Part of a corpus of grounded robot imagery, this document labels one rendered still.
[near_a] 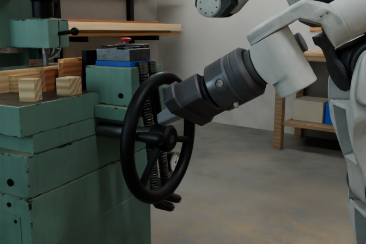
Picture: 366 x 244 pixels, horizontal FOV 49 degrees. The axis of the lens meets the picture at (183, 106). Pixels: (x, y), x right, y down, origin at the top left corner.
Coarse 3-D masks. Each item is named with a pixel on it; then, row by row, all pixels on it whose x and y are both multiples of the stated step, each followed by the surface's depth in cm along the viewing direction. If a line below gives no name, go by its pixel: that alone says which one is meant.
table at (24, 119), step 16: (0, 96) 88; (16, 96) 88; (48, 96) 88; (64, 96) 88; (80, 96) 90; (96, 96) 95; (0, 112) 78; (16, 112) 76; (32, 112) 79; (48, 112) 82; (64, 112) 86; (80, 112) 91; (96, 112) 94; (112, 112) 92; (0, 128) 79; (16, 128) 77; (32, 128) 79; (48, 128) 83
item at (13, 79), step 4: (36, 72) 100; (12, 76) 93; (16, 76) 93; (20, 76) 94; (24, 76) 95; (28, 76) 96; (32, 76) 97; (36, 76) 98; (12, 80) 93; (16, 80) 93; (12, 84) 93; (16, 84) 93; (12, 88) 94; (16, 88) 93; (12, 92) 94; (16, 92) 94
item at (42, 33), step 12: (12, 24) 100; (24, 24) 98; (36, 24) 97; (48, 24) 95; (60, 24) 98; (12, 36) 101; (24, 36) 99; (36, 36) 97; (48, 36) 96; (60, 36) 99; (48, 48) 101
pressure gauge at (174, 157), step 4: (168, 152) 119; (172, 152) 119; (176, 152) 119; (168, 156) 118; (172, 156) 117; (176, 156) 120; (168, 160) 117; (172, 160) 118; (176, 160) 120; (168, 164) 117; (172, 164) 118; (168, 168) 118; (172, 168) 118
